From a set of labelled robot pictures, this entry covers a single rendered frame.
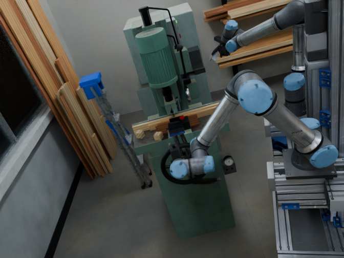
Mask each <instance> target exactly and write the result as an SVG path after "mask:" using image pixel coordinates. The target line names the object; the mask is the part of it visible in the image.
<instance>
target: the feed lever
mask: <svg viewBox="0 0 344 258"><path fill-rule="evenodd" d="M177 49H178V50H179V52H180V56H181V61H182V67H183V71H184V76H182V80H183V84H184V85H185V84H189V83H191V80H190V76H189V75H188V74H186V70H185V64H184V59H183V54H182V49H183V46H182V44H178V45H177Z"/></svg>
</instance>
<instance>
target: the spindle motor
mask: <svg viewBox="0 0 344 258"><path fill-rule="evenodd" d="M135 40H136V44H137V47H138V50H139V53H140V56H141V59H142V62H143V65H144V68H145V71H146V75H147V78H148V81H149V85H150V87H151V88H155V89H158V88H164V87H167V86H169V85H171V84H173V83H175V82H176V81H177V80H178V76H177V72H176V69H175V65H174V61H173V57H172V54H171V51H170V47H169V43H168V39H167V36H166V32H165V29H164V28H162V27H158V28H152V29H148V30H145V31H143V32H141V33H139V34H137V35H136V36H135Z"/></svg>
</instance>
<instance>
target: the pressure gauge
mask: <svg viewBox="0 0 344 258"><path fill-rule="evenodd" d="M223 161H224V164H225V165H227V166H231V165H232V164H233V163H234V160H233V157H232V156H225V157H224V159H223Z"/></svg>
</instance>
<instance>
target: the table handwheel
mask: <svg viewBox="0 0 344 258"><path fill-rule="evenodd" d="M178 146H179V149H181V148H190V143H180V144H178ZM183 153H184V156H187V154H186V152H183ZM170 154H171V153H170V149H168V150H167V151H166V152H165V154H164V155H163V157H162V159H161V164H160V166H161V171H162V173H163V175H164V177H165V178H166V179H167V180H169V181H171V182H173V183H176V184H181V185H187V184H192V183H195V182H197V181H199V180H201V179H202V178H203V177H204V176H205V175H206V174H199V175H194V176H195V178H192V179H189V180H179V179H175V178H173V177H172V176H170V175H169V174H168V172H167V171H166V169H167V168H170V165H167V166H165V163H166V160H167V158H168V156H169V155H170ZM188 158H189V159H190V158H191V153H190V154H189V156H188Z"/></svg>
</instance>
